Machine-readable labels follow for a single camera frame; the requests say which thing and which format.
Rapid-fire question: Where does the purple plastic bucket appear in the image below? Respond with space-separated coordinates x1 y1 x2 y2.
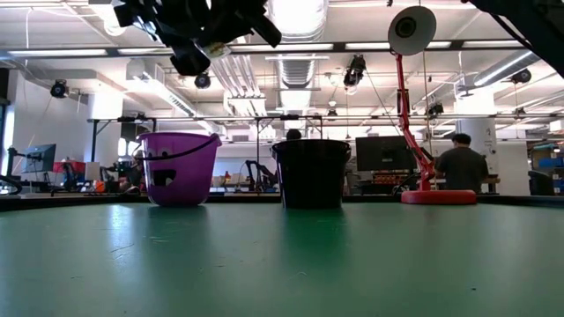
136 131 223 208

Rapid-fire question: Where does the monitor on arm mount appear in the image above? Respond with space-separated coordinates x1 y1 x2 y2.
21 143 57 173

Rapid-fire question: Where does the black office chair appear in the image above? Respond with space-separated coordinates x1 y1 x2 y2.
527 169 556 197

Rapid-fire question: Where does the black monitor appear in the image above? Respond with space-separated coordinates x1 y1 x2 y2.
355 136 418 173

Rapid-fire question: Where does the red storage bin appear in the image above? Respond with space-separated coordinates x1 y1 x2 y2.
52 160 87 173

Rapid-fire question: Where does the green table mat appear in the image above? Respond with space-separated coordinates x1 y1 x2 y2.
0 202 564 317

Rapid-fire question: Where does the silver ventilation duct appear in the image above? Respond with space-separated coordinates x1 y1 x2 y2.
268 0 330 89

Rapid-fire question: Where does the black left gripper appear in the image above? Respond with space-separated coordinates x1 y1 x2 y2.
112 0 270 77

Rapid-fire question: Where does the black plastic bucket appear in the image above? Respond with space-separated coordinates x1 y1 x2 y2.
271 138 353 210

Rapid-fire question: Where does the red desk lamp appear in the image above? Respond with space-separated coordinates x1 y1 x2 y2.
387 4 479 206

